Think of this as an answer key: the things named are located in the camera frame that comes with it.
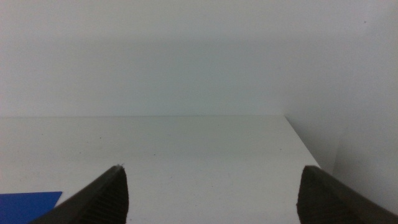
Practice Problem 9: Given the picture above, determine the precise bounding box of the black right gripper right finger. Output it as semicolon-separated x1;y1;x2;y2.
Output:
295;165;398;224

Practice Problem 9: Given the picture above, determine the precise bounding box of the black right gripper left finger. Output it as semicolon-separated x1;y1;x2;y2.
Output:
28;164;130;224

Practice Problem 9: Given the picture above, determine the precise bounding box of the blue mat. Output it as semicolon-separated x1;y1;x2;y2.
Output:
0;191;63;224

